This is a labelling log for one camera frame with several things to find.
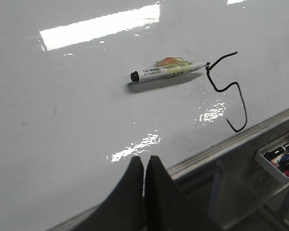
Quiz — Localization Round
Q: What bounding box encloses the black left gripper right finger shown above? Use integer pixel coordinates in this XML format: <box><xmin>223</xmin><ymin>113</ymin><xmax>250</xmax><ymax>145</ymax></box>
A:
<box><xmin>144</xmin><ymin>155</ymin><xmax>220</xmax><ymax>231</ymax></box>

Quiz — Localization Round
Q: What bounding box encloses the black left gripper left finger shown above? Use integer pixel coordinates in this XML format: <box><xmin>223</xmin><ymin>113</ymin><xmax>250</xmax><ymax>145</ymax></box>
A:
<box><xmin>73</xmin><ymin>156</ymin><xmax>144</xmax><ymax>231</ymax></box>

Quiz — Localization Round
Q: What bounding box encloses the white taped whiteboard marker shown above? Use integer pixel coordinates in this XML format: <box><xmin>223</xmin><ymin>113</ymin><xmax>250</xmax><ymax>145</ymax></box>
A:
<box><xmin>130</xmin><ymin>57</ymin><xmax>210</xmax><ymax>83</ymax></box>

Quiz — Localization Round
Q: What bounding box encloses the black deli marker in tray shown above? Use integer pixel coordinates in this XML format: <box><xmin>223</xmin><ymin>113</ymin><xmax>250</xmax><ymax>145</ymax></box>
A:
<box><xmin>263</xmin><ymin>142</ymin><xmax>289</xmax><ymax>161</ymax></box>

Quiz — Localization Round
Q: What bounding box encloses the white marker tray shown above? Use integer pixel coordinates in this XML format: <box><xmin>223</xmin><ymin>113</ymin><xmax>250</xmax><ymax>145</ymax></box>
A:
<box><xmin>255</xmin><ymin>133</ymin><xmax>289</xmax><ymax>184</ymax></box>

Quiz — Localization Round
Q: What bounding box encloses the blue marker in tray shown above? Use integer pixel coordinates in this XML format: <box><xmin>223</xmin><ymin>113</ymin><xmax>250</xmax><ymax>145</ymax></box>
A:
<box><xmin>270</xmin><ymin>152</ymin><xmax>289</xmax><ymax>166</ymax></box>

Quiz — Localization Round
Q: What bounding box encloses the white whiteboard with metal frame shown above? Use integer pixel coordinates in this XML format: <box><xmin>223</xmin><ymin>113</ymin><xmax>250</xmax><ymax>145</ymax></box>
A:
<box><xmin>0</xmin><ymin>0</ymin><xmax>289</xmax><ymax>231</ymax></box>

